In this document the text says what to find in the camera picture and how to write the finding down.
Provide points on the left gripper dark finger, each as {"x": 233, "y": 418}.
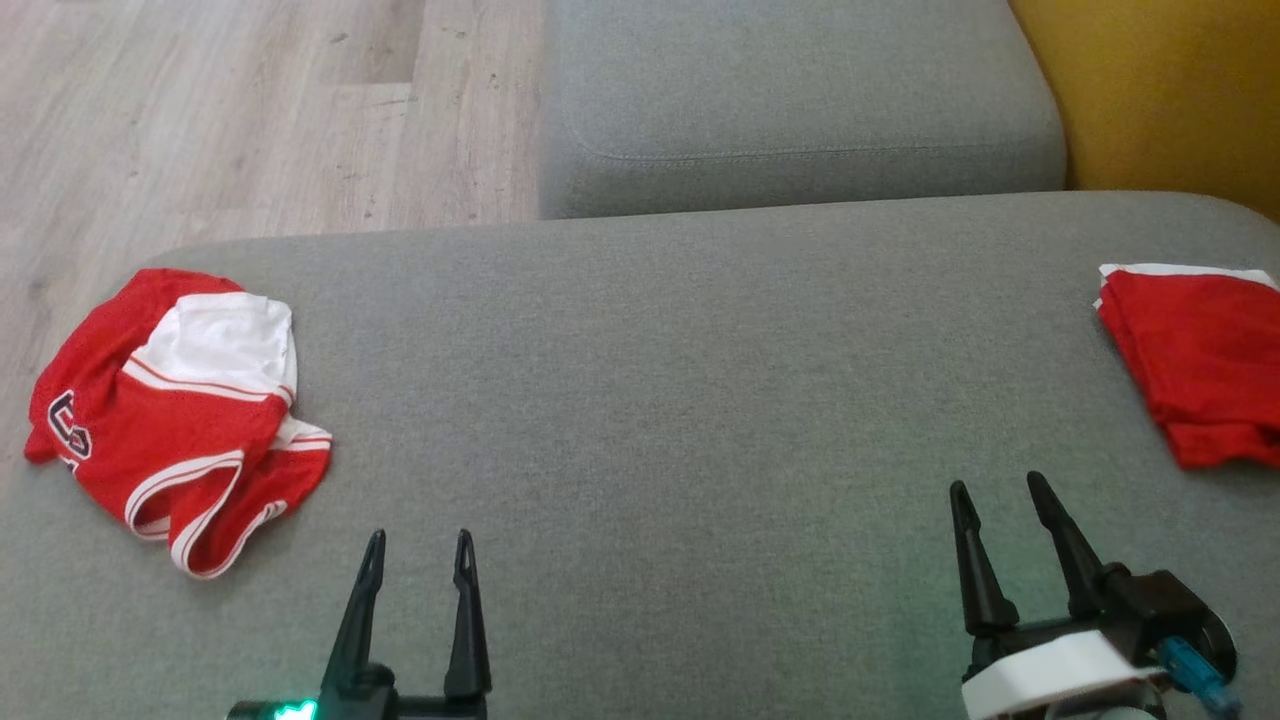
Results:
{"x": 467, "y": 640}
{"x": 355, "y": 640}

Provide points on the large grey sofa seat cushion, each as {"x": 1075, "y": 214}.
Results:
{"x": 650, "y": 420}

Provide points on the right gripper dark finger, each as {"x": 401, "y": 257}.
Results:
{"x": 983, "y": 590}
{"x": 1078, "y": 575}

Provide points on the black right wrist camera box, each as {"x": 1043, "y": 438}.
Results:
{"x": 1160, "y": 600}

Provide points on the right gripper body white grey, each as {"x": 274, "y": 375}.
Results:
{"x": 1050, "y": 670}

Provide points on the small grey sofa cushion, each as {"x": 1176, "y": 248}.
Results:
{"x": 800, "y": 90}

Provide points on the red white sports shorts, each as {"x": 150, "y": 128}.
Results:
{"x": 1200, "y": 370}

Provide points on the red white basketball jersey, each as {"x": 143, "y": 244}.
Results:
{"x": 170, "y": 440}

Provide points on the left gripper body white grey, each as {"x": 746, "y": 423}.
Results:
{"x": 420, "y": 708}

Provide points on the yellow upholstered panel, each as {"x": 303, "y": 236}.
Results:
{"x": 1170, "y": 90}

